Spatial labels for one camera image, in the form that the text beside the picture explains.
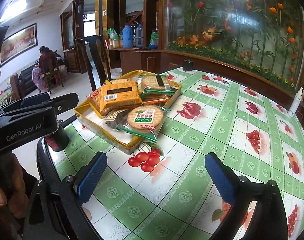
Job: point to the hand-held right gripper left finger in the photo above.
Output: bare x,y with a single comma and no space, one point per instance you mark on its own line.
91,177

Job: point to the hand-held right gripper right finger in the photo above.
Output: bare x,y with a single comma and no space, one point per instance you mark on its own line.
219,180

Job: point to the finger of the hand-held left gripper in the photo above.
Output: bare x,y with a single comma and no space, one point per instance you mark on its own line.
26,102
63,102

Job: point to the yellow rectangular tray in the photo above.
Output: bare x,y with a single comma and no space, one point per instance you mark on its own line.
109,133

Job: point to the beige and dark snack packet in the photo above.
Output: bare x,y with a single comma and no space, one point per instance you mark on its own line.
114,121

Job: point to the short orange cracker packet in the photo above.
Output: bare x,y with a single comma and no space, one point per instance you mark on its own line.
119,95

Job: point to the green label round cracker packet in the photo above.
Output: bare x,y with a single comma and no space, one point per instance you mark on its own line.
145,118

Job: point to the clear round cracker packet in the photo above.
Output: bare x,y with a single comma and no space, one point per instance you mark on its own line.
152,81

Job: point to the green edged square cracker packet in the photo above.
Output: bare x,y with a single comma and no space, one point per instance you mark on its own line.
162,92

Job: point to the person's left hand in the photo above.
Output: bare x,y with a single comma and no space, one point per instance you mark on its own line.
14,187

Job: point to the dark leather sofa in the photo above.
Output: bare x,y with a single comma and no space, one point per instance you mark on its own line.
28,77

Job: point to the wooden dining chair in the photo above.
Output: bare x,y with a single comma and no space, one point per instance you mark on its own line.
53,80

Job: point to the white bucket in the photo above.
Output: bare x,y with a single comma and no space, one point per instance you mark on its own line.
116,73

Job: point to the dark wooden chair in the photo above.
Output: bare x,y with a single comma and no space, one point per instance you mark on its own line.
90,39

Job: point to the small cardboard box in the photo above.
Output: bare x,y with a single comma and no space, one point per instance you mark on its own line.
114,44

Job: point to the green and white bag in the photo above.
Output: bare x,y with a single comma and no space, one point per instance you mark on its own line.
113,33

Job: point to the blue thermos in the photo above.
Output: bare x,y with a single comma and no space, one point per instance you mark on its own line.
126,37

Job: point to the wooden cabinet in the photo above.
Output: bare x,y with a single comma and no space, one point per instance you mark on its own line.
152,60

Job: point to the clear water bottle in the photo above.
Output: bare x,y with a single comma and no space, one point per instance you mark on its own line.
139,34

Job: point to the white spray bottle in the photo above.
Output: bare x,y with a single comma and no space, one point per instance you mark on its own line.
295,105

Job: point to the green label plastic bottle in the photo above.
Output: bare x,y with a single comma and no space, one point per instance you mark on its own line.
154,40

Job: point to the small black container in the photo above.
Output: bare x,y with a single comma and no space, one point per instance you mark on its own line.
188,65

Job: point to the glass panel with artificial flowers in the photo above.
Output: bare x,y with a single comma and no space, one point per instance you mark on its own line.
229,25

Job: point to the framed wall painting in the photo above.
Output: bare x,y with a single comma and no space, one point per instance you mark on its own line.
19,42

